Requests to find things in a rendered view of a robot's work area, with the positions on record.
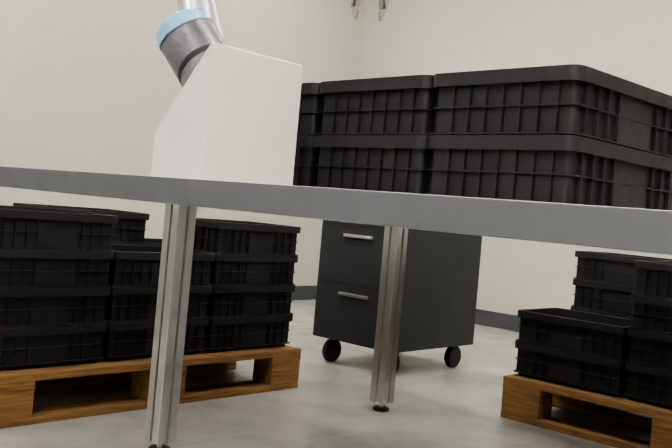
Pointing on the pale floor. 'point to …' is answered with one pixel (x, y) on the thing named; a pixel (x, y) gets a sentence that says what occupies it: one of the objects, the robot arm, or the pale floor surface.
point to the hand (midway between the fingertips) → (368, 15)
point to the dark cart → (434, 279)
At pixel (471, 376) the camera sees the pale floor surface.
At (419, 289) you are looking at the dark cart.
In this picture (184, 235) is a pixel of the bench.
